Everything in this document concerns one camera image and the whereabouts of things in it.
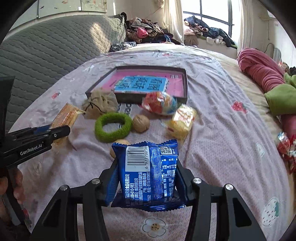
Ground orange biscuit packet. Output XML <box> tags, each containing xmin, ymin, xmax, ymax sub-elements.
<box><xmin>49</xmin><ymin>102</ymin><xmax>86</xmax><ymax>147</ymax></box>

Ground blue snack packet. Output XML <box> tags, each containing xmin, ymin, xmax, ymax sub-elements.
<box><xmin>111</xmin><ymin>140</ymin><xmax>185</xmax><ymax>212</ymax></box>

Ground yellow snack packet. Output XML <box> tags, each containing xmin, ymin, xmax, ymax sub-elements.
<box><xmin>163</xmin><ymin>104</ymin><xmax>197</xmax><ymax>141</ymax></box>

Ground green fuzzy ring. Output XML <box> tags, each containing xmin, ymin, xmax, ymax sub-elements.
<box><xmin>94</xmin><ymin>112</ymin><xmax>133</xmax><ymax>144</ymax></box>

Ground beige drawstring mesh pouch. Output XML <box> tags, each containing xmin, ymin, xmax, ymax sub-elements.
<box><xmin>82</xmin><ymin>88</ymin><xmax>118</xmax><ymax>120</ymax></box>

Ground walnut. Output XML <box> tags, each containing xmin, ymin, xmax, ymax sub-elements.
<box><xmin>132</xmin><ymin>114</ymin><xmax>150</xmax><ymax>133</ymax></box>
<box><xmin>110</xmin><ymin>139</ymin><xmax>130</xmax><ymax>158</ymax></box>

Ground red egg-shaped candy pack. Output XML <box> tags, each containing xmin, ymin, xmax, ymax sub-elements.
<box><xmin>141</xmin><ymin>91</ymin><xmax>178</xmax><ymax>115</ymax></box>

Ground dark shallow tray box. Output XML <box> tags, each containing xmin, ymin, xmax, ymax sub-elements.
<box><xmin>85</xmin><ymin>65</ymin><xmax>188</xmax><ymax>104</ymax></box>

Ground person's left hand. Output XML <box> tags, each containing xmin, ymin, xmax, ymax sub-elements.
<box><xmin>1</xmin><ymin>167</ymin><xmax>25</xmax><ymax>226</ymax></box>

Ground grey quilted headboard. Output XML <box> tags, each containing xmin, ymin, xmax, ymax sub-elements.
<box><xmin>1</xmin><ymin>15</ymin><xmax>126</xmax><ymax>132</ymax></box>

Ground pink strawberry print bedsheet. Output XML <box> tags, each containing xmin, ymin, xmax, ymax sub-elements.
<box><xmin>13</xmin><ymin>51</ymin><xmax>293</xmax><ymax>240</ymax></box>

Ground red white snack packs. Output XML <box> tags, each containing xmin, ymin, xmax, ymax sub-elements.
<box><xmin>275</xmin><ymin>132</ymin><xmax>296</xmax><ymax>174</ymax></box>

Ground pink and blue book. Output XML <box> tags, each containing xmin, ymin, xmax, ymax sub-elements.
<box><xmin>98</xmin><ymin>70</ymin><xmax>184</xmax><ymax>97</ymax></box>

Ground green fleece blanket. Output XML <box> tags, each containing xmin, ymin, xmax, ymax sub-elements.
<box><xmin>264</xmin><ymin>73</ymin><xmax>296</xmax><ymax>116</ymax></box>

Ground pink rolled blanket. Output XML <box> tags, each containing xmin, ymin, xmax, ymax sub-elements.
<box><xmin>238</xmin><ymin>48</ymin><xmax>295</xmax><ymax>138</ymax></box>

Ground clothes pile beside bed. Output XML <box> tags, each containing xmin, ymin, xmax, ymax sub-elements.
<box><xmin>109</xmin><ymin>12</ymin><xmax>182</xmax><ymax>52</ymax></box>

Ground clothes pile on windowsill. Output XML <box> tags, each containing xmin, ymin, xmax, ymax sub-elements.
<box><xmin>184</xmin><ymin>16</ymin><xmax>237</xmax><ymax>49</ymax></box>

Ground cream window curtain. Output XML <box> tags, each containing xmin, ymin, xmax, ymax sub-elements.
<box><xmin>163</xmin><ymin>0</ymin><xmax>184</xmax><ymax>44</ymax></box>

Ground wall painting panels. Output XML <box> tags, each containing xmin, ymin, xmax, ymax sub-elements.
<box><xmin>36</xmin><ymin>0</ymin><xmax>108</xmax><ymax>18</ymax></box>

